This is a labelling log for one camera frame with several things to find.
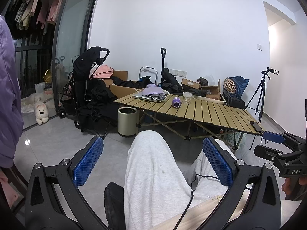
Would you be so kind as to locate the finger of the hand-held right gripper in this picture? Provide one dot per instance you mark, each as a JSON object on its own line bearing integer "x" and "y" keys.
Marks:
{"x": 266, "y": 152}
{"x": 273, "y": 137}

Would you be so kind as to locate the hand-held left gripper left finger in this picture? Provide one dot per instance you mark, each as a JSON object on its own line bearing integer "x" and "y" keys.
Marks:
{"x": 87, "y": 160}

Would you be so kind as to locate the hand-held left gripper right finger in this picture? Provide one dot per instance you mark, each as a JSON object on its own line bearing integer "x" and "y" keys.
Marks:
{"x": 217, "y": 163}

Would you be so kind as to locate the person's right hand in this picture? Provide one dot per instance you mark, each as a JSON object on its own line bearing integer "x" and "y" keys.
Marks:
{"x": 288, "y": 187}

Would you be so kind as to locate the black smartphone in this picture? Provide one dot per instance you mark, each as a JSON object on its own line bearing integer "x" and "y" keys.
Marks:
{"x": 256, "y": 126}

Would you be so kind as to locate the black tripod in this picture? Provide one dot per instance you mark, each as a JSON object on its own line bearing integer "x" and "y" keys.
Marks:
{"x": 260, "y": 95}

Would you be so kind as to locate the wooden slat folding table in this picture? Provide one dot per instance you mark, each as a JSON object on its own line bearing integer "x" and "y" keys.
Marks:
{"x": 215, "y": 115}

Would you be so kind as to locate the beige cloth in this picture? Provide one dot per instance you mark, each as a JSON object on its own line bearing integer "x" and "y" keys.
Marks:
{"x": 206, "y": 210}

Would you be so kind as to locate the black chair seat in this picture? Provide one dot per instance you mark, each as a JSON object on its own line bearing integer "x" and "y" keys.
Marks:
{"x": 115, "y": 203}

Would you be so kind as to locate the beige round trash can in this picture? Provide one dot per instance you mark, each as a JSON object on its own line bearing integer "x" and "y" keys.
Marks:
{"x": 127, "y": 122}

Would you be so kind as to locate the blue bag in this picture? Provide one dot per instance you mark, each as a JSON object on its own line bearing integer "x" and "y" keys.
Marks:
{"x": 241, "y": 83}

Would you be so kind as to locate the cream paper roll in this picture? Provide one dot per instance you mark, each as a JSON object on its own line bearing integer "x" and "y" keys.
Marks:
{"x": 212, "y": 100}

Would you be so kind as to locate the person's grey sweatpants legs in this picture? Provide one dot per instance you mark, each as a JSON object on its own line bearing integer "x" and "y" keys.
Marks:
{"x": 153, "y": 172}

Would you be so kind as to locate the white plush dog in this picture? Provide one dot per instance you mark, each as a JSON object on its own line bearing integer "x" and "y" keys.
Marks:
{"x": 42, "y": 112}

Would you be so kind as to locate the wicker ball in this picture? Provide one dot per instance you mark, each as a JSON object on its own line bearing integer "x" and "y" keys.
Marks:
{"x": 230, "y": 85}

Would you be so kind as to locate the open cardboard box with flaps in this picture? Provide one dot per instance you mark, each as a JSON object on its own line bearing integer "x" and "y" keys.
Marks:
{"x": 213, "y": 92}

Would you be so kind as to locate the clear glass cup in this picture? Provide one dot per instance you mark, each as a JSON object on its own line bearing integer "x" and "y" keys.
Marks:
{"x": 187, "y": 98}

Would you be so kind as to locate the purple cylinder bottle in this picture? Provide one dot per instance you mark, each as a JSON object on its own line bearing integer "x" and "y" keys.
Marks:
{"x": 176, "y": 101}

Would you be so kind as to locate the large open cardboard box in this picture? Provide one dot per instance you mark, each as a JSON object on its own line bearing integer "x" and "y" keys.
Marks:
{"x": 122, "y": 92}

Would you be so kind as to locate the brown bag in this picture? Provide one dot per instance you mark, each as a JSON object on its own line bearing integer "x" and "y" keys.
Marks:
{"x": 202, "y": 81}

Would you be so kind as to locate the pink cloth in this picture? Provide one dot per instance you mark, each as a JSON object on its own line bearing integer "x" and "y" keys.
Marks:
{"x": 8, "y": 186}

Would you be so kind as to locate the small flat cardboard box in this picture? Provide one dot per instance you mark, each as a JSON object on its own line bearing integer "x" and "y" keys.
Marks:
{"x": 190, "y": 83}

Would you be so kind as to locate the black baby stroller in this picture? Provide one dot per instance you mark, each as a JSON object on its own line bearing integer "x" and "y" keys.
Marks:
{"x": 84, "y": 76}

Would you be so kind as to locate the silver laptop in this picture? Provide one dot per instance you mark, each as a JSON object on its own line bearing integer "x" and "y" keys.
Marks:
{"x": 146, "y": 98}

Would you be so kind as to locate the pile of black clothes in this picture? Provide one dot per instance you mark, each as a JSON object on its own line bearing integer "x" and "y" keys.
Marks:
{"x": 127, "y": 82}

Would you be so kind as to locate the pink garment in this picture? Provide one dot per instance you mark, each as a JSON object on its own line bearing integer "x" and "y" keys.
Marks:
{"x": 104, "y": 70}

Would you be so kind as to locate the tall cardboard box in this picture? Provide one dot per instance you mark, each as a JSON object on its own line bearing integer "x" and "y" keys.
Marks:
{"x": 121, "y": 74}

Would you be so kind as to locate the lavender pouch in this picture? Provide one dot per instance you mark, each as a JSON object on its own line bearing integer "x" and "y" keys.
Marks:
{"x": 152, "y": 91}

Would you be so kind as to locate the purple puffer jacket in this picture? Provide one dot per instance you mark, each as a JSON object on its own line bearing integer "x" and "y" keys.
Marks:
{"x": 8, "y": 95}

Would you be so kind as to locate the glass sliding door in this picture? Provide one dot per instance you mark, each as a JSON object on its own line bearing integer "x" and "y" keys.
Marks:
{"x": 72, "y": 40}

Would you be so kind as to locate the row of hanging clothes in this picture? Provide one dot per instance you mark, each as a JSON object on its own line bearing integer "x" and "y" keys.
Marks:
{"x": 36, "y": 12}

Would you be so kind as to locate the black video camera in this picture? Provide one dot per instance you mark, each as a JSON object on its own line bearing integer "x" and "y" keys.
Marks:
{"x": 269, "y": 71}

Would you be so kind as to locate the wall power outlet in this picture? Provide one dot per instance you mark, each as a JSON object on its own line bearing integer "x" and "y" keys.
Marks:
{"x": 178, "y": 72}

